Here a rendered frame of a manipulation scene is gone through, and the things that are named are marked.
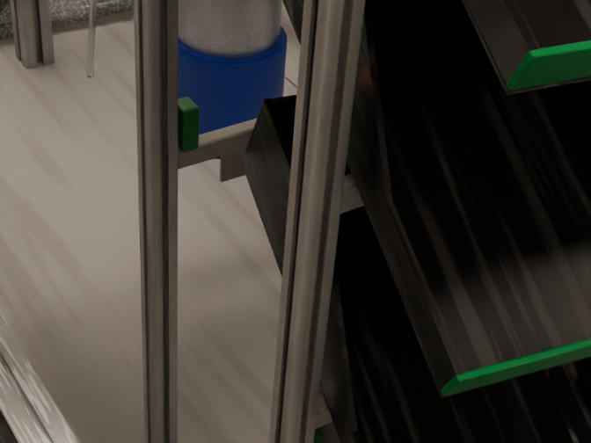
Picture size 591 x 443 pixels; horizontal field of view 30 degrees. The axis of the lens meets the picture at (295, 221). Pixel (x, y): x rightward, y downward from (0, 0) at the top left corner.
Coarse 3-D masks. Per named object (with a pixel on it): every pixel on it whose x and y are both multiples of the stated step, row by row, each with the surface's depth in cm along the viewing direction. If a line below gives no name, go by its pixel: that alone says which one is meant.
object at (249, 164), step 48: (288, 96) 64; (288, 144) 69; (336, 288) 60; (384, 288) 68; (336, 336) 60; (384, 336) 67; (336, 384) 62; (384, 384) 65; (432, 384) 66; (528, 384) 67; (384, 432) 64; (432, 432) 64; (480, 432) 65; (528, 432) 66
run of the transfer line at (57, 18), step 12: (0, 0) 165; (60, 0) 171; (72, 0) 172; (84, 0) 173; (108, 0) 176; (120, 0) 177; (132, 0) 178; (0, 12) 166; (60, 12) 172; (72, 12) 173; (84, 12) 174; (108, 12) 177; (0, 24) 168; (60, 24) 173; (0, 36) 169
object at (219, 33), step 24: (192, 0) 136; (216, 0) 134; (240, 0) 134; (264, 0) 136; (192, 24) 138; (216, 24) 136; (240, 24) 136; (264, 24) 138; (192, 48) 140; (216, 48) 138; (240, 48) 138; (264, 48) 140
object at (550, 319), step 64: (384, 0) 60; (448, 0) 61; (384, 64) 58; (448, 64) 59; (384, 128) 56; (448, 128) 57; (512, 128) 58; (576, 128) 58; (384, 192) 51; (448, 192) 55; (512, 192) 56; (576, 192) 57; (384, 256) 52; (448, 256) 53; (512, 256) 54; (576, 256) 55; (448, 320) 51; (512, 320) 52; (576, 320) 53; (448, 384) 49
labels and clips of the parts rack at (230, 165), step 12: (180, 108) 68; (192, 108) 68; (180, 120) 69; (192, 120) 69; (180, 132) 69; (192, 132) 69; (180, 144) 70; (192, 144) 70; (228, 156) 74; (240, 156) 75; (228, 168) 75; (240, 168) 75
